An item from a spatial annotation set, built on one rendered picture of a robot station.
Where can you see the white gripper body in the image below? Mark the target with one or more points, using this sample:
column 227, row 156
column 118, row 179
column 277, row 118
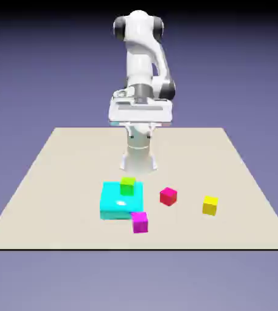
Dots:
column 140, row 112

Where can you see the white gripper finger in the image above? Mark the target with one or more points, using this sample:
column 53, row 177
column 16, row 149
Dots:
column 152, row 130
column 130, row 131

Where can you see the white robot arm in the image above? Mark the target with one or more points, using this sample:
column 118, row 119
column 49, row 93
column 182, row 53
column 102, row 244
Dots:
column 138, row 60

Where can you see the small green cube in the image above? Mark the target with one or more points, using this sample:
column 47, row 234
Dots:
column 127, row 188

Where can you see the small red cube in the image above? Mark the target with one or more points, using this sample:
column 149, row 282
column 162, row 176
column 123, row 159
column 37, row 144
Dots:
column 168, row 197

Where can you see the small magenta cube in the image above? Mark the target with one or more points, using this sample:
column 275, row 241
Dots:
column 140, row 223

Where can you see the small yellow cube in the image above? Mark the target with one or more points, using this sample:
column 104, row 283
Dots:
column 210, row 206

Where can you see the large cyan box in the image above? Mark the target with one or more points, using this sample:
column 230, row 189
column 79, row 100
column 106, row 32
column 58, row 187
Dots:
column 120, row 201

